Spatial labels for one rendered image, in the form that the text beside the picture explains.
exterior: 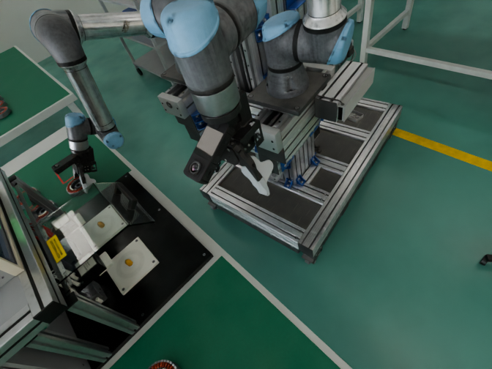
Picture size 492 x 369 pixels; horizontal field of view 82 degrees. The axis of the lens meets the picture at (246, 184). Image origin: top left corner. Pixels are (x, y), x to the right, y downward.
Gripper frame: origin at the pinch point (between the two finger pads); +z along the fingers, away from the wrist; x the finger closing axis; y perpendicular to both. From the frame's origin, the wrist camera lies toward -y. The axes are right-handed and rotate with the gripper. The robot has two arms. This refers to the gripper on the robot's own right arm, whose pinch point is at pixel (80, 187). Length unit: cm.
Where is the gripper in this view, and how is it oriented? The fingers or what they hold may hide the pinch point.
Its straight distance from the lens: 155.5
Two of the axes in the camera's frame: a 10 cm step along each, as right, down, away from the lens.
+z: -1.6, 8.5, 5.0
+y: 7.1, -2.6, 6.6
